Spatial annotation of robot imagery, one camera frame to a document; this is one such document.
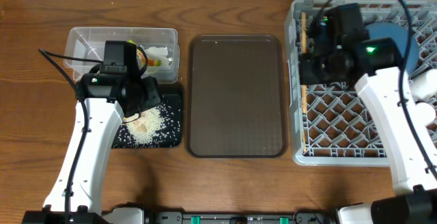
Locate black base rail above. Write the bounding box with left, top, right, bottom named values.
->
left=148, top=212, right=337, bottom=224

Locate pink plastic cup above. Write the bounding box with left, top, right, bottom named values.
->
left=415, top=102, right=436, bottom=126

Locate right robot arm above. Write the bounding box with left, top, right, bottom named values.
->
left=298, top=3, right=436, bottom=223

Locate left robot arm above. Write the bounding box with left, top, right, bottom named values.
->
left=23, top=40, right=163, bottom=223

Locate clear plastic waste bin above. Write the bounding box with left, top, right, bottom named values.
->
left=65, top=27, right=180, bottom=84

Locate cream plastic cup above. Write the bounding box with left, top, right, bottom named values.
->
left=410, top=69, right=436, bottom=100

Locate grey dishwasher rack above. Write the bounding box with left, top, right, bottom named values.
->
left=285, top=0, right=436, bottom=167

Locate dark blue plate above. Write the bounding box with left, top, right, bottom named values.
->
left=366, top=22, right=419, bottom=76

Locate pile of rice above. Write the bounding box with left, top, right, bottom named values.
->
left=113, top=104, right=182, bottom=148

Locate brown serving tray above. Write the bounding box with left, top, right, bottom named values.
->
left=186, top=34, right=287, bottom=158

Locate wooden chopstick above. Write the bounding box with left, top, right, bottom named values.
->
left=301, top=12, right=307, bottom=53
left=300, top=84, right=308, bottom=153

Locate black plastic tray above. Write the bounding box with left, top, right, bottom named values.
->
left=112, top=83, right=184, bottom=149

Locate white tissue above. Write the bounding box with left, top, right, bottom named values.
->
left=144, top=46, right=173, bottom=68

